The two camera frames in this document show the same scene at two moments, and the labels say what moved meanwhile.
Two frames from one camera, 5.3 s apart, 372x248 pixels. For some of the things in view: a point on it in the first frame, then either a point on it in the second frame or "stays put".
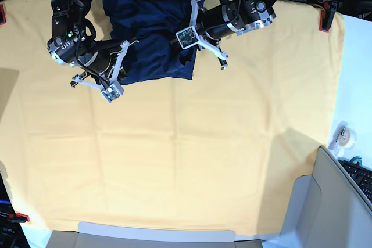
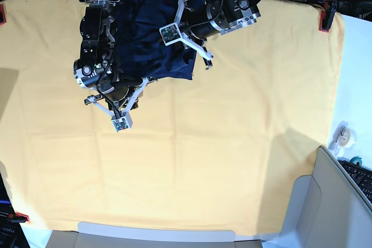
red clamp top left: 2,15 stays put
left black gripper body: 102,81 → 125,105
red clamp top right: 327,15 stays put
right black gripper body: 207,42 → 189,40
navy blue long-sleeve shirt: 153,14 stays put
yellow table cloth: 218,152 stays put
